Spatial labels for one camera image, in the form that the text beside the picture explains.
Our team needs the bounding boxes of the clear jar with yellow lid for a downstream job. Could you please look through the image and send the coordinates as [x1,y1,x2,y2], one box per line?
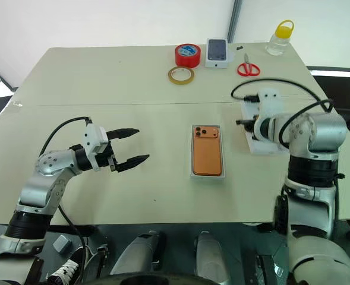
[264,19,295,57]

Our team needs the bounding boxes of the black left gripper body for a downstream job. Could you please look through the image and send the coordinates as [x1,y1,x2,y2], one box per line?
[96,140,118,173]

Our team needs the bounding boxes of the black table frame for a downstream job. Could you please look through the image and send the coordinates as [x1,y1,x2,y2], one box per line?
[48,221,283,238]

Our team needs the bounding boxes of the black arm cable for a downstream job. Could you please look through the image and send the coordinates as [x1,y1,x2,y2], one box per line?
[231,78,335,148]
[38,116,93,280]

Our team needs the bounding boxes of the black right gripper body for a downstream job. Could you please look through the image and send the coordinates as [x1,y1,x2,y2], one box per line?
[245,116,261,141]

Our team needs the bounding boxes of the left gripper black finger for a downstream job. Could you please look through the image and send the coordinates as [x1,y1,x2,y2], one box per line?
[114,154,150,173]
[107,128,140,141]

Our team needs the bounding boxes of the closed white phone box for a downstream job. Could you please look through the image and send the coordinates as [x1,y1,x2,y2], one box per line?
[204,37,234,69]

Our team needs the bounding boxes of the gray rectangular metal block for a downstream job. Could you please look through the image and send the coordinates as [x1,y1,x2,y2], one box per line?
[52,234,72,255]

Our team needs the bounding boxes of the black metal floor frame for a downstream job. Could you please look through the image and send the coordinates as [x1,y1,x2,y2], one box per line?
[84,236,109,277]
[256,253,286,285]

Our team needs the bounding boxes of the red-handled scissors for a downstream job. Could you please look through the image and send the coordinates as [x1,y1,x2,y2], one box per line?
[237,53,261,78]

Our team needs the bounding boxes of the white phone box lid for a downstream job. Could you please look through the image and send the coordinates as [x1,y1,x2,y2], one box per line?
[241,100,292,156]

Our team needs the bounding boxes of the red tape roll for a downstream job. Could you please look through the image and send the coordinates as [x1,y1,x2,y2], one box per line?
[174,43,202,68]

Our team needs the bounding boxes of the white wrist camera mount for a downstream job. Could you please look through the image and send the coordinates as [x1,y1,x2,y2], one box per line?
[257,87,284,120]
[83,122,109,173]

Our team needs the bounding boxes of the grey rounded robot leg shell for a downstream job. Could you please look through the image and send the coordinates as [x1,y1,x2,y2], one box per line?
[194,230,231,285]
[110,230,167,277]

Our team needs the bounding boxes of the clear yellowish tape roll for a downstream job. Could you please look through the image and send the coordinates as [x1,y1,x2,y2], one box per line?
[167,65,196,86]

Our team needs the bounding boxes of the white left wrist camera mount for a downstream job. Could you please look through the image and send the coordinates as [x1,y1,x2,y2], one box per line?
[83,122,109,173]

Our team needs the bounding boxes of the orange smartphone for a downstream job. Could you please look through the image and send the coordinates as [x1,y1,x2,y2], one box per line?
[191,125,224,177]

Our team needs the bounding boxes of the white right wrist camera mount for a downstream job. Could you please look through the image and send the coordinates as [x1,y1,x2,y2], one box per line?
[257,87,284,120]

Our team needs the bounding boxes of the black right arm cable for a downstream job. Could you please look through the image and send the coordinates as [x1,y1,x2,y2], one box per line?
[231,78,335,148]

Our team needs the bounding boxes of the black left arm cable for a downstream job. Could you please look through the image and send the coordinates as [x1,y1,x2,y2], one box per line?
[38,116,93,280]

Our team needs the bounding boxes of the white phone box base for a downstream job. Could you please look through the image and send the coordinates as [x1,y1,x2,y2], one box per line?
[190,123,227,180]

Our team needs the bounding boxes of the black and white sneaker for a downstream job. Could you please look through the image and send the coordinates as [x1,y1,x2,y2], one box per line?
[48,246,88,285]

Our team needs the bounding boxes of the dark grey window post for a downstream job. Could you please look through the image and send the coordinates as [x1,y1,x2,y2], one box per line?
[226,0,243,43]

